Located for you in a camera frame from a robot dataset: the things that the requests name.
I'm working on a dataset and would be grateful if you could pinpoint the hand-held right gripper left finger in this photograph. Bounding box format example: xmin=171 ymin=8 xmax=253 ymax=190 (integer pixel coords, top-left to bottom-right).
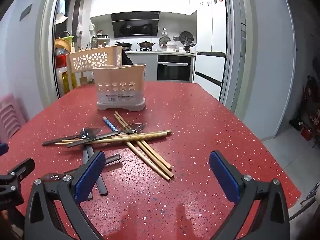
xmin=24 ymin=151 xmax=107 ymax=240

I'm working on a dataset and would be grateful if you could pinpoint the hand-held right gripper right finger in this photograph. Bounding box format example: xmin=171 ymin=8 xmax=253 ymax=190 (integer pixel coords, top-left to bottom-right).
xmin=209 ymin=151 xmax=290 ymax=240

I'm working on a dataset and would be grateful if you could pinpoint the blue patterned chopstick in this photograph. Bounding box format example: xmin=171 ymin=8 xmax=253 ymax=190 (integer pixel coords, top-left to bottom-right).
xmin=103 ymin=116 xmax=119 ymax=132

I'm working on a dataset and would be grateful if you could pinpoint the light wooden chopstick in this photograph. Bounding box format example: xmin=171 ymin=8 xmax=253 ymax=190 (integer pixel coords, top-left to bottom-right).
xmin=116 ymin=111 xmax=173 ymax=170
xmin=114 ymin=114 xmax=175 ymax=181

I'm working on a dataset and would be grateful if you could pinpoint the brown bamboo chopstick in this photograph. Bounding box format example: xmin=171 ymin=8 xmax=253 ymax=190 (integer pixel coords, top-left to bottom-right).
xmin=61 ymin=129 xmax=172 ymax=143
xmin=55 ymin=132 xmax=172 ymax=145

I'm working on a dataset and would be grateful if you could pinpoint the beige plastic utensil holder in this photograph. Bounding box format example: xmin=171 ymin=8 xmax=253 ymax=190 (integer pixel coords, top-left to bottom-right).
xmin=93 ymin=64 xmax=147 ymax=111

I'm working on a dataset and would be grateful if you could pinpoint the pink plastic stool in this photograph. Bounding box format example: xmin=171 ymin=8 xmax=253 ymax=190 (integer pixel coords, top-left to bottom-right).
xmin=0 ymin=93 xmax=28 ymax=143

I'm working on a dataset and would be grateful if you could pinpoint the yellow oil bottle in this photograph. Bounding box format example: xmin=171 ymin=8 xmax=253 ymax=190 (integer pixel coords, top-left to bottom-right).
xmin=60 ymin=70 xmax=72 ymax=94

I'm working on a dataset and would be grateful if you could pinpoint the small red object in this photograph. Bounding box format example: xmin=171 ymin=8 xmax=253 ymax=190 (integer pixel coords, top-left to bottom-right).
xmin=298 ymin=122 xmax=313 ymax=141

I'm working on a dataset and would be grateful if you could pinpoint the red plastic basket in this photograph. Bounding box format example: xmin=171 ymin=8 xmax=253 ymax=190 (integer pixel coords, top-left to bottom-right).
xmin=55 ymin=54 xmax=68 ymax=68

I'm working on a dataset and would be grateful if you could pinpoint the dark red patterned bag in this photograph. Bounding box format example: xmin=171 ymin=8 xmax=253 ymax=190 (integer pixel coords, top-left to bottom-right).
xmin=302 ymin=74 xmax=320 ymax=136

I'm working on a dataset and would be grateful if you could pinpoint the beige floral storage cart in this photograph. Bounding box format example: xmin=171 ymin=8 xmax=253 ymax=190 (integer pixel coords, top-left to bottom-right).
xmin=66 ymin=45 xmax=125 ymax=92

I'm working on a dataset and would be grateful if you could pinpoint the yellow round basin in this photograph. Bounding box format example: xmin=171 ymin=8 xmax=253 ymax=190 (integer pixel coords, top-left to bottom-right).
xmin=54 ymin=39 xmax=72 ymax=54

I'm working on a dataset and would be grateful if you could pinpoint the black built-in oven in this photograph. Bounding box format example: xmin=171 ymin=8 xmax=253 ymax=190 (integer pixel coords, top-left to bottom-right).
xmin=157 ymin=54 xmax=192 ymax=82

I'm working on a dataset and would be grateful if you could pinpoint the black bag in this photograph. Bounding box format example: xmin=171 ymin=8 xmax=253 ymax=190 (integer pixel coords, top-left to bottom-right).
xmin=122 ymin=51 xmax=134 ymax=66

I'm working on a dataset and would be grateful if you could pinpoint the green plastic basket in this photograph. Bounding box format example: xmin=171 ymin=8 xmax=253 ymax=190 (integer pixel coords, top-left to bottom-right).
xmin=61 ymin=36 xmax=74 ymax=48

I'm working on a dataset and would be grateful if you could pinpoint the black wok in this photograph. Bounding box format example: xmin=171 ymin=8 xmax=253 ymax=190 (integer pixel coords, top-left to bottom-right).
xmin=137 ymin=40 xmax=156 ymax=51
xmin=115 ymin=41 xmax=133 ymax=51

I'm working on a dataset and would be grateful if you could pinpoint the white spice rack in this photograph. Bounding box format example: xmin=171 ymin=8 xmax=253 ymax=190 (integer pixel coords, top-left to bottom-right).
xmin=96 ymin=33 xmax=111 ymax=48

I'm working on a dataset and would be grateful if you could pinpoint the white pot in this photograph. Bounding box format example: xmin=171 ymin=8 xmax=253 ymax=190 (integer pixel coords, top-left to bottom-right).
xmin=166 ymin=40 xmax=178 ymax=53

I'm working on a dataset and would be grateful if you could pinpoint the round dark trivet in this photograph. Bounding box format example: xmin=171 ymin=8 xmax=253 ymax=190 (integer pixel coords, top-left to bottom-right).
xmin=158 ymin=36 xmax=171 ymax=48
xmin=179 ymin=31 xmax=194 ymax=46

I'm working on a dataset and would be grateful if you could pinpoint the white refrigerator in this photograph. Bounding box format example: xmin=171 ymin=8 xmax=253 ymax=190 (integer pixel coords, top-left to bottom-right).
xmin=193 ymin=0 xmax=229 ymax=102

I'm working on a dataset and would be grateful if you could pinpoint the black range hood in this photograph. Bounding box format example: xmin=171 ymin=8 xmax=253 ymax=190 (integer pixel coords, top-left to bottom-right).
xmin=111 ymin=12 xmax=160 ymax=38

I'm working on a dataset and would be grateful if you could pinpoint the metal chair frame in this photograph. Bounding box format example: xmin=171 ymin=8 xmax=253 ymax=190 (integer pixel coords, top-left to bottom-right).
xmin=287 ymin=182 xmax=320 ymax=222

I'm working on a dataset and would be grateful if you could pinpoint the dark wall switch panel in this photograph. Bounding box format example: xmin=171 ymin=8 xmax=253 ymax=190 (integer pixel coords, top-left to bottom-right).
xmin=19 ymin=4 xmax=33 ymax=21

